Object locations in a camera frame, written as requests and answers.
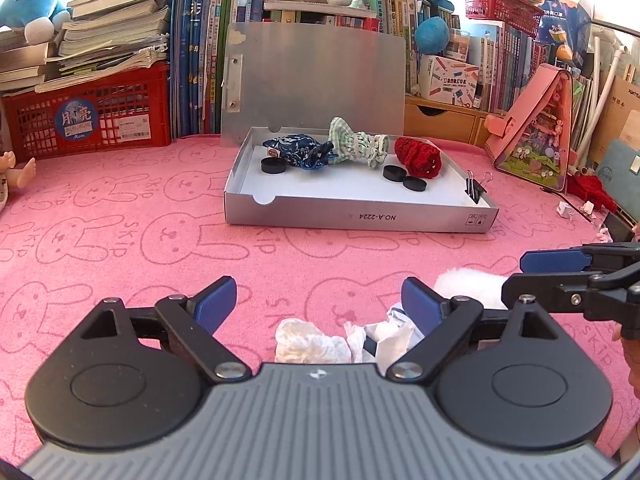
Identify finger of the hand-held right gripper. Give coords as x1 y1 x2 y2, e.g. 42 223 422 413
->
501 267 640 318
520 241 640 274

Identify white label printer box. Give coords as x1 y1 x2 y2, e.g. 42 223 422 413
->
419 54 481 108

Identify green checked doll dress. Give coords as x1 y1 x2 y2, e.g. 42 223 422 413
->
327 116 391 168

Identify white plastic pipe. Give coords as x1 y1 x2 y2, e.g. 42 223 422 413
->
575 25 633 176

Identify grey file box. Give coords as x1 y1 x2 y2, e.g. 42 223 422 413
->
220 21 501 234

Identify black binder clip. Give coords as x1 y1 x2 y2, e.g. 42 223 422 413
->
464 171 493 206

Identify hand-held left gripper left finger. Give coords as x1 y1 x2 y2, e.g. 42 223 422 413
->
79 275 253 386

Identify red plastic basket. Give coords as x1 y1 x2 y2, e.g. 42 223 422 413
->
465 0 543 38

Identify red knitted pouch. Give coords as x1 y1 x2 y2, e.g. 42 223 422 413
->
393 136 443 181

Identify pink toy house case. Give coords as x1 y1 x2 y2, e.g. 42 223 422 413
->
484 64 573 195

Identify blue and white plush toy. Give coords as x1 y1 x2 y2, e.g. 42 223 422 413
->
0 0 76 45

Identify blue floral fabric pouch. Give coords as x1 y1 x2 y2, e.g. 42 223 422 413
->
262 132 335 171

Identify brown-haired baby doll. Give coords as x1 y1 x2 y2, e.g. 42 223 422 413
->
0 150 37 211

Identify row of upright books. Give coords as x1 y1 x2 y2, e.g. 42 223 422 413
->
405 0 551 116

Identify blue printed box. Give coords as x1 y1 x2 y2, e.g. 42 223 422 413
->
535 0 596 61

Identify teal board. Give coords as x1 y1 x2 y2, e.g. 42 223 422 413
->
597 140 640 196

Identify brown cardboard box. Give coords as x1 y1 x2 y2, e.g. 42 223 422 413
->
590 77 640 171

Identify pink rabbit-print blanket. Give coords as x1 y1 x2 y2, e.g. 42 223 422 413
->
0 135 640 461

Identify white paper origami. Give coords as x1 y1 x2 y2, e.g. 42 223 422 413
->
344 305 426 373

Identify white fluffy plush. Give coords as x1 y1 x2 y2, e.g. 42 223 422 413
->
432 267 516 311

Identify stack of flat books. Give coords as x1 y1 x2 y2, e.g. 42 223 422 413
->
262 0 382 32

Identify stack of worn books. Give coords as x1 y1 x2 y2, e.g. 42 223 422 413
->
0 0 177 97

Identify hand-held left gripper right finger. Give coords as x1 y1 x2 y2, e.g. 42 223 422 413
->
386 276 568 386

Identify white cloth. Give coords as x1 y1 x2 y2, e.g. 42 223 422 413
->
274 317 353 365

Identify wooden drawer organizer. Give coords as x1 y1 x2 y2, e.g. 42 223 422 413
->
404 95 493 148

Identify red plastic crate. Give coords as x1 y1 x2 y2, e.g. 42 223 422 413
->
2 64 173 161

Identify red yarn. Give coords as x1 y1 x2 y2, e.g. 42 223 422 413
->
567 172 621 213

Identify blue plush ball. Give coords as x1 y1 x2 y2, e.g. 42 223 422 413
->
414 16 451 56

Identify colourful booklets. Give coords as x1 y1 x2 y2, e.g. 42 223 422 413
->
567 72 593 151

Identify person's right hand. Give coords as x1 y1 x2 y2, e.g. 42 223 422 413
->
614 322 640 397

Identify row of blue books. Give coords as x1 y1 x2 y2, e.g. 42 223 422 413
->
170 0 236 138

